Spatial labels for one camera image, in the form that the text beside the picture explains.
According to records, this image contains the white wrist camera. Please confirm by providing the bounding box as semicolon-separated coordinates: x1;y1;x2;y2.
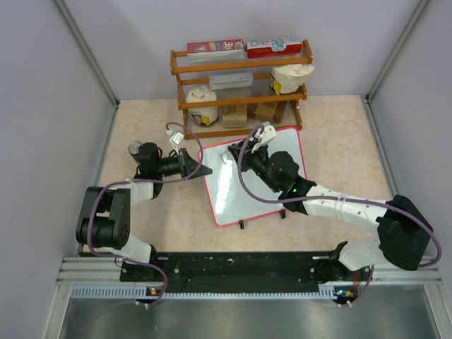
251;121;277;153
166;129;184;146

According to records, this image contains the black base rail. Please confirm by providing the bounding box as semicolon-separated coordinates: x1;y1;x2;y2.
120;251;370;294

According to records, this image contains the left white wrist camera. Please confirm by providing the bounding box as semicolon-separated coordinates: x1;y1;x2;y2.
166;129;184;146

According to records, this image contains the red white box right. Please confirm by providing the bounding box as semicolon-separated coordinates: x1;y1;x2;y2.
246;37;302;59

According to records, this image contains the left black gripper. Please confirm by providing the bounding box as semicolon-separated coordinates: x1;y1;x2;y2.
155;148;212;180

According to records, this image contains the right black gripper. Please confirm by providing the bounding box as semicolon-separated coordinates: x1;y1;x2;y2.
230;139;281;194

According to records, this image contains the silver foil box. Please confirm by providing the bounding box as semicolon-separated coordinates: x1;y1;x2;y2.
209;72;254;90

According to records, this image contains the grey slotted cable duct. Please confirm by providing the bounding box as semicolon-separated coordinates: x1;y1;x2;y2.
71;285;355;301

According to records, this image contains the white marker pen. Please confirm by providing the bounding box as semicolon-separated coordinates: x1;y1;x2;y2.
220;152;234;165

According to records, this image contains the red toothpaste box left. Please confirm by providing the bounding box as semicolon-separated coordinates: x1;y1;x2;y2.
186;39;244;54

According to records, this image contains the white paper bag right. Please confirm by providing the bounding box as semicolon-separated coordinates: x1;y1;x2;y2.
270;64;315;95

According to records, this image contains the white paper bag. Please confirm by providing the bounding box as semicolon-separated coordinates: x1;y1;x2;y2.
185;85;220;127
270;64;315;95

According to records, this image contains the black yellow can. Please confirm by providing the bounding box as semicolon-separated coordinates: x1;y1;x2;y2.
128;141;142;157

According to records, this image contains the pink framed whiteboard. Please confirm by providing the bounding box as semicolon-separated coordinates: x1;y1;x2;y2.
201;127;307;227

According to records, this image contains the brown cleaning pad pack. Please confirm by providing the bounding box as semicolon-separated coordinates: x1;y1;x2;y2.
253;101;287;124

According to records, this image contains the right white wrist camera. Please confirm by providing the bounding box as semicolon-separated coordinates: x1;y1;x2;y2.
251;121;277;153

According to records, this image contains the wooden three tier shelf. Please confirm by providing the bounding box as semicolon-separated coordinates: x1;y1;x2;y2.
169;39;314;138

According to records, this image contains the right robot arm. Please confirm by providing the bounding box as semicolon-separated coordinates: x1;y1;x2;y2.
221;142;434;280

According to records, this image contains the white paper bag left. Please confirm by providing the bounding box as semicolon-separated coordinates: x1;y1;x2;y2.
185;85;220;127

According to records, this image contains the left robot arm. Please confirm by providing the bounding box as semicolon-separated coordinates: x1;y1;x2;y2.
76;141;213;280

